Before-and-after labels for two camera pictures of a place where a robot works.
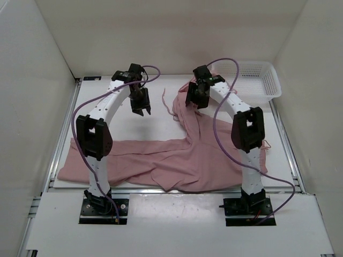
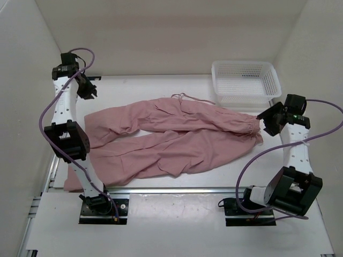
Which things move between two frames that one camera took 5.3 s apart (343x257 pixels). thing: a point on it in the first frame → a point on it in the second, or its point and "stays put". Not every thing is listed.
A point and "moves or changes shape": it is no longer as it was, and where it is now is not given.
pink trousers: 202,149 moves or changes shape
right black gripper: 202,103 → 266,116
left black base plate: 106,211 stays put
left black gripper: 144,103 → 86,95
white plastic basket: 254,81 stays put
